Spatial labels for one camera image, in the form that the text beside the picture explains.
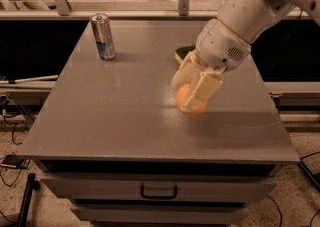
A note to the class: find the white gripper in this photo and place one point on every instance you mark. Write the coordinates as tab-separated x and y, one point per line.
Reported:
219	47

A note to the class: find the orange fruit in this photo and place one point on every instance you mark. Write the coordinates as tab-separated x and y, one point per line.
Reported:
182	102

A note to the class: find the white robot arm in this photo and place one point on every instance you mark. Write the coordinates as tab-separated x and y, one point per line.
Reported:
248	19

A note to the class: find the green and yellow sponge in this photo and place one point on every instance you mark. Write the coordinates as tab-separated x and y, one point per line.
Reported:
182	52

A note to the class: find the silver blue drink can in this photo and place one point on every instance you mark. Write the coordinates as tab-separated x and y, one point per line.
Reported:
103	36

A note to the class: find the grey drawer cabinet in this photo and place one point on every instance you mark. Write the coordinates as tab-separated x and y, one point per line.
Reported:
109	127

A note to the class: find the white rod on left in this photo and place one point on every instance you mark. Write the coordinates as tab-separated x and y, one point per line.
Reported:
24	80

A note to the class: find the black floor stand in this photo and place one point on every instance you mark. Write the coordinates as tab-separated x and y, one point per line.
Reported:
32	185

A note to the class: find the black drawer handle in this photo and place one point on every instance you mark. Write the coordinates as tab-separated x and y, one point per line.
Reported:
157	193

